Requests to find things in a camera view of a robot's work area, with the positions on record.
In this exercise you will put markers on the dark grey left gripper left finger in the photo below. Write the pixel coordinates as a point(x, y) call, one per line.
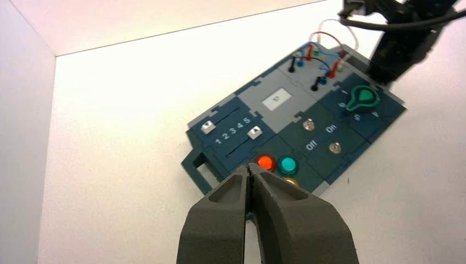
point(214, 229)

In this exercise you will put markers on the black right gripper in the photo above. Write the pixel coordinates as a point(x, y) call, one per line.
point(415, 9)

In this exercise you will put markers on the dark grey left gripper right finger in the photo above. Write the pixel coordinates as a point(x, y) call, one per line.
point(302, 233)

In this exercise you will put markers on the yellow push button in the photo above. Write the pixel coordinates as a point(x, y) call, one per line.
point(291, 181)

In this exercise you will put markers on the green rotary knob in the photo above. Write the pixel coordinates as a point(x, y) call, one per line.
point(362, 99)

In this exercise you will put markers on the teal push button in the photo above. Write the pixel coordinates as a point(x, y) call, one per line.
point(288, 165)

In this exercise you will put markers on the red push button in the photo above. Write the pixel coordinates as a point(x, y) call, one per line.
point(265, 162)

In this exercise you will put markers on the white slider knob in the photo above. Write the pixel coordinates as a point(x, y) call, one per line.
point(254, 132)
point(207, 126)

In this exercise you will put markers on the blue grey control box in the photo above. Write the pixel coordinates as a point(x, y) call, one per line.
point(280, 120)

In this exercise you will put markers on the metal toggle switch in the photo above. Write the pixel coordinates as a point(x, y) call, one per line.
point(308, 124)
point(334, 147)

